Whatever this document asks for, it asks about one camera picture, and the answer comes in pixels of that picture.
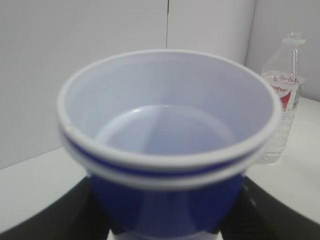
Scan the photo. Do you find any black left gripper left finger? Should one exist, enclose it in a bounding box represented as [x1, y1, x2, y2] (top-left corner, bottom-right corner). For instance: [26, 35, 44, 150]
[0, 177, 110, 240]

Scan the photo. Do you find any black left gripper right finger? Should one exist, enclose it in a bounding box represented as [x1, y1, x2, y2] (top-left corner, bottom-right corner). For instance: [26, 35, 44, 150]
[220, 177, 320, 240]

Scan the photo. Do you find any blue plastic cup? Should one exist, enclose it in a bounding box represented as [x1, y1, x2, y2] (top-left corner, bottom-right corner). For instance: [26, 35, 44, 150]
[62, 136, 265, 240]
[56, 49, 282, 176]

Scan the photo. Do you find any clear Wahaha water bottle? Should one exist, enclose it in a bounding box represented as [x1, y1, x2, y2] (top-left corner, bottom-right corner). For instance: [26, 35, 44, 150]
[259, 30, 306, 164]

